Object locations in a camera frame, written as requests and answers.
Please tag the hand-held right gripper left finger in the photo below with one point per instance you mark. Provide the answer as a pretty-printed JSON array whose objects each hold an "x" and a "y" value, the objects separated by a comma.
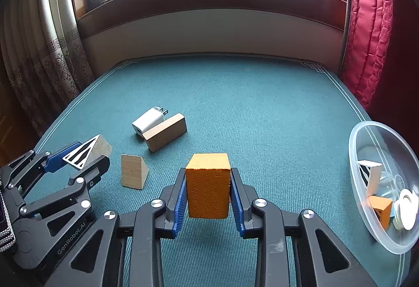
[{"x": 178, "y": 208}]

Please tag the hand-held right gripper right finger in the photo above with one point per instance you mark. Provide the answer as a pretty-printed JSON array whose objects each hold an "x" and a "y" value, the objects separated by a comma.
[{"x": 238, "y": 221}]

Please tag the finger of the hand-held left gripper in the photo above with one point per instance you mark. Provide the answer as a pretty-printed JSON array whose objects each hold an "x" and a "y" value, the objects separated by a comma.
[
  {"x": 88, "y": 175},
  {"x": 57, "y": 159}
]

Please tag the striped triangular block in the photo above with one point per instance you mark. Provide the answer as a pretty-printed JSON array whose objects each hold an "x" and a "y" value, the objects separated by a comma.
[
  {"x": 374, "y": 179},
  {"x": 100, "y": 146}
]

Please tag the orange rectangular block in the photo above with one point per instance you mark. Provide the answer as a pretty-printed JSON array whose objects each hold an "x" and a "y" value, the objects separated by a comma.
[{"x": 208, "y": 185}]

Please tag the wooden wedge block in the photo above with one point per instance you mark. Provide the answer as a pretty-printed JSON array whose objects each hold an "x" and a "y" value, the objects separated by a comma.
[{"x": 132, "y": 172}]

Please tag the long wooden block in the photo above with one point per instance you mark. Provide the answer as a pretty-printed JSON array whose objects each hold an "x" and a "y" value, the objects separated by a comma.
[{"x": 165, "y": 133}]

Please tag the white power adapter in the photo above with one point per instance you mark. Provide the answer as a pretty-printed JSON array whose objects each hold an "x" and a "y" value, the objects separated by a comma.
[{"x": 147, "y": 121}]

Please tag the clear plastic bowl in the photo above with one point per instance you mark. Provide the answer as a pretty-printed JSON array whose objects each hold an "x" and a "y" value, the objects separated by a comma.
[{"x": 363, "y": 149}]

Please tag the orange triangular block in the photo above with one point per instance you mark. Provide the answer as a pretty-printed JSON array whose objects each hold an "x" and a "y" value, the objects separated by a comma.
[{"x": 384, "y": 208}]

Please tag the cream round plastic fitting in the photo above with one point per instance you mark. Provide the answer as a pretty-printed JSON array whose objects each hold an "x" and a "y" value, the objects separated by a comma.
[{"x": 404, "y": 211}]

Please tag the patterned beige curtain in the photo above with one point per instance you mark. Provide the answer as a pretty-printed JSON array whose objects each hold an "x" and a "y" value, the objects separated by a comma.
[{"x": 49, "y": 54}]

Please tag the red quilted curtain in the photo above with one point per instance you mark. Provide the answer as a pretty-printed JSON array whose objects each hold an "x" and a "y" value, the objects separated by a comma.
[{"x": 370, "y": 28}]

